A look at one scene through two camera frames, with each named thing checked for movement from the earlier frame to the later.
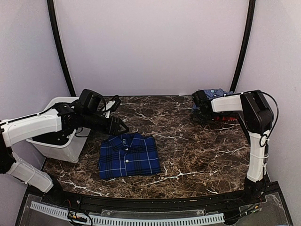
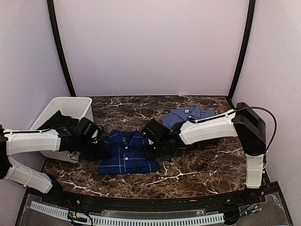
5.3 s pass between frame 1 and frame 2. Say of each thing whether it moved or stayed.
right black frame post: stayed
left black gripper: moved
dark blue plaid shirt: stayed
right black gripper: moved
